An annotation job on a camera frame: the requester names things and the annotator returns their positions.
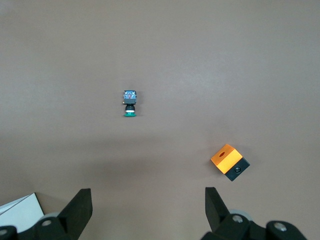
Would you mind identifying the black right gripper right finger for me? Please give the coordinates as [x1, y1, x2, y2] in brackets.
[199, 186, 311, 240]

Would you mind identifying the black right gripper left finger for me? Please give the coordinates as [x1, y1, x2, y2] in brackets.
[0, 188, 94, 240]

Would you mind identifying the green push button switch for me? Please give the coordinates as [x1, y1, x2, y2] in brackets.
[122, 89, 139, 118]

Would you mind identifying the white drawer cabinet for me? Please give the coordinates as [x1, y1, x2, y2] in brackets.
[0, 191, 45, 234]

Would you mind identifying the orange and black box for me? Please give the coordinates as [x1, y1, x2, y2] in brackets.
[210, 143, 251, 182]

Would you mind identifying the brown table mat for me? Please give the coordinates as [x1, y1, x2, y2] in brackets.
[0, 0, 320, 240]

